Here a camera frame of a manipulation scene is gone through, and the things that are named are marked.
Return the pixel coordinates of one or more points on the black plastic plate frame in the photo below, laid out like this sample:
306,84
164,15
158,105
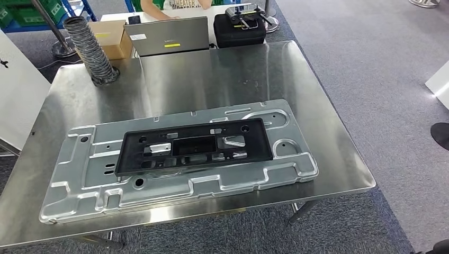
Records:
128,154

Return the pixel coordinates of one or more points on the stainless steel workbench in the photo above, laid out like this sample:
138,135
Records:
210,77

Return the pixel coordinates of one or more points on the black carrying case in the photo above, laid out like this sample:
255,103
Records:
238,36

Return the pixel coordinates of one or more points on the grey laptop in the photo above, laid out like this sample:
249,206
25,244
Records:
165,35

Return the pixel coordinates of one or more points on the white desk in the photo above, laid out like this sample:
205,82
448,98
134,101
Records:
210,12

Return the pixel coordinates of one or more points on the grey remote controller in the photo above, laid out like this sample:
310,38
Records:
242,12

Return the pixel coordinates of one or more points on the person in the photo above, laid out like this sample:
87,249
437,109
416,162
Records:
186,3

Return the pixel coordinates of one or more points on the black phone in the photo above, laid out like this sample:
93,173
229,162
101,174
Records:
134,20

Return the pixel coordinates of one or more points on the brown cardboard box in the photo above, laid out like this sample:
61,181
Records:
112,42

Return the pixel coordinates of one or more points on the stamped silver metal panel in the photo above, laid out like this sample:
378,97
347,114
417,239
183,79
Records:
87,164

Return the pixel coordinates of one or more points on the white board panel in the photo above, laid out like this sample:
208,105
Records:
21,98

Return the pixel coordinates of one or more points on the blue metal cart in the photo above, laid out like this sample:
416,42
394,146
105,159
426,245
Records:
35,27

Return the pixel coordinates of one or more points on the white display block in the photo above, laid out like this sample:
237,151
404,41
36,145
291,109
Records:
440,87

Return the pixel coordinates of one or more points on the green plastic crate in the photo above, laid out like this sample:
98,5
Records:
31,15
5,17

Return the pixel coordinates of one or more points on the chrome stanchion post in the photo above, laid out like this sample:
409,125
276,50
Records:
61,49
424,2
273,26

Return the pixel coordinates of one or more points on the black stanchion post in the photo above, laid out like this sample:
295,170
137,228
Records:
441,136

